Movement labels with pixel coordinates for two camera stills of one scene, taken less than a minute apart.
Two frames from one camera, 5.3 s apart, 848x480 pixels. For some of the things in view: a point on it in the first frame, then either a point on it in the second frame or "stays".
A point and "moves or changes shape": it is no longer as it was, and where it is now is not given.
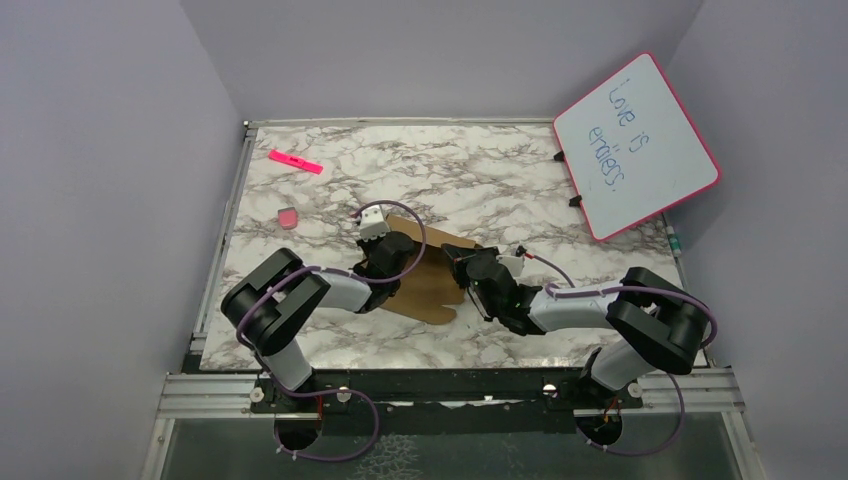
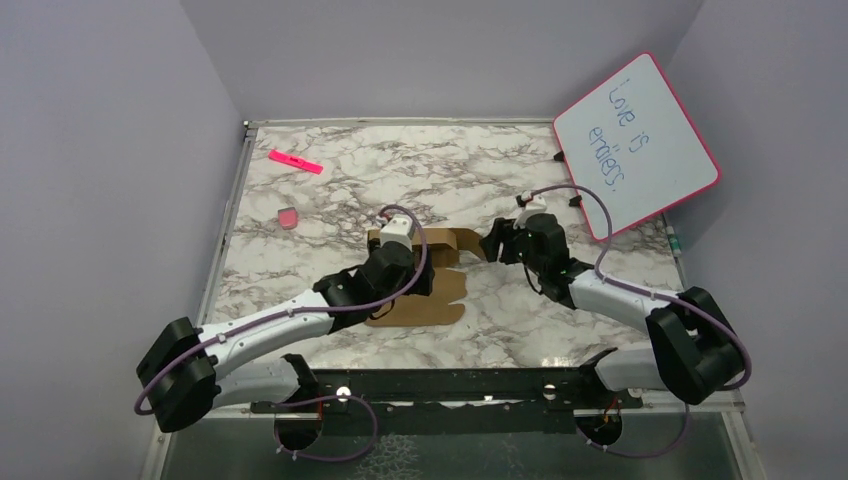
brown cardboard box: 429,293 moves or changes shape
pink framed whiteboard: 632,150 stays
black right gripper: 461,256 to 502,232
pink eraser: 288,218 stays
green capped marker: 674,241 stays
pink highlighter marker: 295,161 stays
